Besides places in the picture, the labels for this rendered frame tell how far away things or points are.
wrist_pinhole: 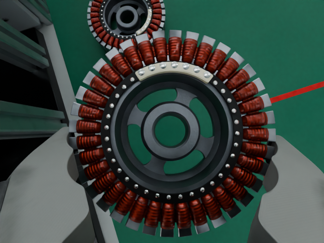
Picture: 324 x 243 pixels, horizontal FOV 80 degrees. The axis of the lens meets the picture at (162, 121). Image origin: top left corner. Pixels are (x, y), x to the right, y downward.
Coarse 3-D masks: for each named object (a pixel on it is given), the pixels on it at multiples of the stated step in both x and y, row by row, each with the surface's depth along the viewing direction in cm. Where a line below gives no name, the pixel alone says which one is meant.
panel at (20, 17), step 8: (0, 0) 23; (8, 0) 24; (16, 0) 25; (0, 8) 24; (8, 8) 25; (16, 8) 25; (24, 8) 26; (0, 16) 26; (8, 16) 26; (16, 16) 26; (24, 16) 27; (32, 16) 27; (16, 24) 28; (24, 24) 28; (32, 24) 29
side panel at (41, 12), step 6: (18, 0) 25; (24, 0) 26; (30, 0) 26; (36, 0) 28; (42, 0) 30; (30, 6) 27; (36, 6) 27; (42, 6) 30; (36, 12) 28; (42, 12) 29; (48, 12) 31; (42, 18) 30; (48, 18) 30; (48, 24) 31
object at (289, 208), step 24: (288, 144) 10; (288, 168) 9; (312, 168) 9; (288, 192) 7; (312, 192) 7; (264, 216) 6; (288, 216) 6; (312, 216) 6; (264, 240) 6; (288, 240) 6; (312, 240) 6
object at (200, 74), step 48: (144, 48) 10; (192, 48) 10; (96, 96) 10; (144, 96) 13; (192, 96) 12; (240, 96) 10; (96, 144) 10; (144, 144) 12; (192, 144) 11; (240, 144) 10; (96, 192) 10; (144, 192) 10; (192, 192) 10; (240, 192) 10
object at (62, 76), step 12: (48, 36) 31; (48, 48) 31; (60, 60) 31; (60, 72) 31; (60, 84) 31; (72, 96) 31; (96, 204) 30; (108, 216) 30; (108, 228) 30; (108, 240) 30
